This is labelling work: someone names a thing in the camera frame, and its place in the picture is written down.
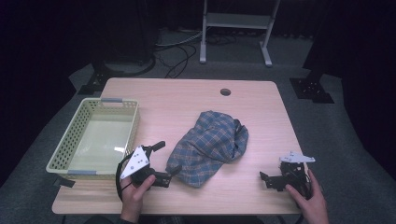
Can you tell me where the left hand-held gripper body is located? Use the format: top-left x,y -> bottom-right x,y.
120,145 -> 172,188

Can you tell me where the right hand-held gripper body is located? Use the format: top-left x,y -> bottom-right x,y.
274,150 -> 316,200

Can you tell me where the blue plaid cloth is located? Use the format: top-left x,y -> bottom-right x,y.
165,110 -> 249,189

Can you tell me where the cream plastic basket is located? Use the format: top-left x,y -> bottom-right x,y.
46,97 -> 140,181

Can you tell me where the person's right hand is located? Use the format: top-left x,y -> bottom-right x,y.
285,169 -> 330,224

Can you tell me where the person's left hand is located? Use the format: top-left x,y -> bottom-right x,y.
120,175 -> 157,223

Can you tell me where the person's dark clothing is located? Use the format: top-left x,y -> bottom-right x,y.
83,214 -> 265,224

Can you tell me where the black tape strip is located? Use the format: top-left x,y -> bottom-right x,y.
52,176 -> 77,189

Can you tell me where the black stand base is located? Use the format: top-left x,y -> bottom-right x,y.
289,69 -> 335,105
78,60 -> 125,96

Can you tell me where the white metal stand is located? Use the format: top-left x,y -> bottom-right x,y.
199,0 -> 281,68

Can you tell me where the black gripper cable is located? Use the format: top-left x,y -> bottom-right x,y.
115,154 -> 135,202

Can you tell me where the black floor cable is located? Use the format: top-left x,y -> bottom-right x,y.
154,41 -> 199,79

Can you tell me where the white floor cable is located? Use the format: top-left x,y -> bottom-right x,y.
155,30 -> 204,49

